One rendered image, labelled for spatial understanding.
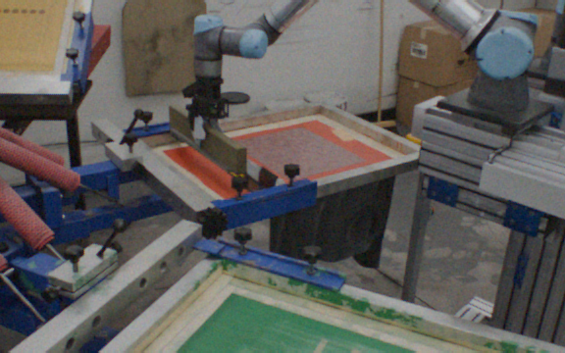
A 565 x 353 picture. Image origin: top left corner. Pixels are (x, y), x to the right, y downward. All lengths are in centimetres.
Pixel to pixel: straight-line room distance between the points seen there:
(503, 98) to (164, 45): 263
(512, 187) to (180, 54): 274
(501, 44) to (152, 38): 269
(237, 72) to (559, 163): 297
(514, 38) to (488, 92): 22
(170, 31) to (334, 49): 135
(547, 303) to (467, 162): 52
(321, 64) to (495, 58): 327
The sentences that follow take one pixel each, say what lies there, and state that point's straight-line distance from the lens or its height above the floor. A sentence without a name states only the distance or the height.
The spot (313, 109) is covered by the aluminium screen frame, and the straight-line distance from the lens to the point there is 237.
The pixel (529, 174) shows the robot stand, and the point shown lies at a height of 117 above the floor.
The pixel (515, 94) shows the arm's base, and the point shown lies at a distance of 164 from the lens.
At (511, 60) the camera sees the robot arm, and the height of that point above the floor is 141.
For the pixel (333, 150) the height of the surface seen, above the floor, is 96.
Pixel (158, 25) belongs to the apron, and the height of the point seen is 95.
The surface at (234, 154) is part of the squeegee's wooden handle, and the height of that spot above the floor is 109.
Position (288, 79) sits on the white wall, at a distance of 452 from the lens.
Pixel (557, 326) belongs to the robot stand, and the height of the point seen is 62.
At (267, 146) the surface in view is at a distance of 207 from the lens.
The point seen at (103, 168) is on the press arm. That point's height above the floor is 104.
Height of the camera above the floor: 174
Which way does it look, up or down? 25 degrees down
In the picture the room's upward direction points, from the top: 3 degrees clockwise
